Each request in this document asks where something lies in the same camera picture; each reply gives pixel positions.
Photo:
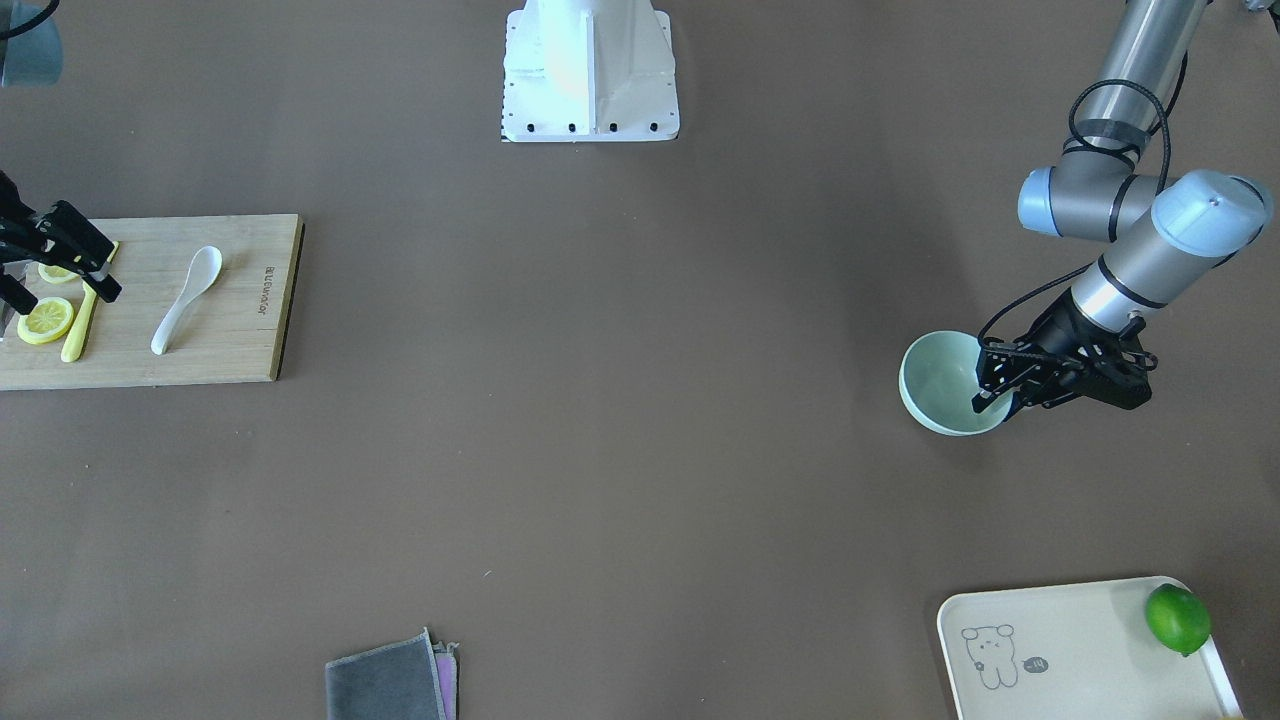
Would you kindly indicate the grey folded cloth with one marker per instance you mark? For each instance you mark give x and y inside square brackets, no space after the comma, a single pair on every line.
[414,679]

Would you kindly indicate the wooden cutting board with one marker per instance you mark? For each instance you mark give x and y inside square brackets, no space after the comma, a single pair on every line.
[233,333]

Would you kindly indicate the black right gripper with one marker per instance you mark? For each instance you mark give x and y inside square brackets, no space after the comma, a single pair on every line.
[62,236]

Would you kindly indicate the lemon slice upper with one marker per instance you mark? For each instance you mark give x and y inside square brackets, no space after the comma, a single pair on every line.
[55,274]

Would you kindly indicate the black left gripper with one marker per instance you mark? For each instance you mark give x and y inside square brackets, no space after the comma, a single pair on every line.
[1056,327]

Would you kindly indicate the mint green bowl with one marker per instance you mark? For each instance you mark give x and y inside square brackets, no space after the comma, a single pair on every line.
[938,380]

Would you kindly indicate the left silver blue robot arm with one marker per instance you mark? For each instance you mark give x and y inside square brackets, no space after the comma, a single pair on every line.
[1112,184]

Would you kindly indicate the yellow plastic knife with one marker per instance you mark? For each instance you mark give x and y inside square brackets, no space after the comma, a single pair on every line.
[76,338]

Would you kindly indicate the green lime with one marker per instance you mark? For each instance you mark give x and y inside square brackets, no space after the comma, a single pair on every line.
[1177,619]

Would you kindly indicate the cream rabbit tray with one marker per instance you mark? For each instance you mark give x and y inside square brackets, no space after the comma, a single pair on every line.
[1075,651]

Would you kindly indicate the lemon slice lower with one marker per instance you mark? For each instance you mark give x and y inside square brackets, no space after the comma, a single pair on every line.
[48,321]

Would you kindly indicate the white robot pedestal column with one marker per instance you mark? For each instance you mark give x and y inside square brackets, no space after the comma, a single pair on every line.
[589,71]

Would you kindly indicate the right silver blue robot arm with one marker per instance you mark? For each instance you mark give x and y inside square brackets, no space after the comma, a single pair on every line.
[32,56]

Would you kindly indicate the white ceramic spoon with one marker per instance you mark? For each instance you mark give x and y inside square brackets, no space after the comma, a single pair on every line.
[203,271]

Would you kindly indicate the lemon slice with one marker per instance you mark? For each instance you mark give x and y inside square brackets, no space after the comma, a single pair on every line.
[48,321]
[55,274]

